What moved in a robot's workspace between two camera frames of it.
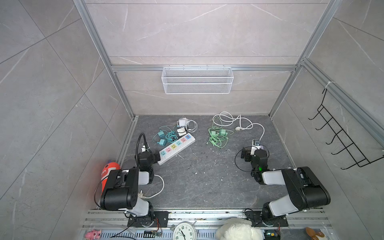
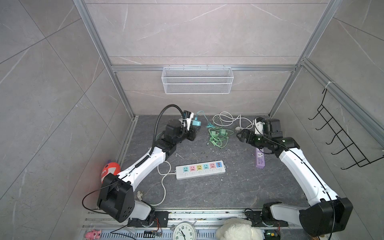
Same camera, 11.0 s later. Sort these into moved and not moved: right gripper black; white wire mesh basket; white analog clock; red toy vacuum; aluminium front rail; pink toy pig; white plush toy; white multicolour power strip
Moved: right gripper black; white multicolour power strip
Not moved: white analog clock; aluminium front rail; white wire mesh basket; red toy vacuum; pink toy pig; white plush toy
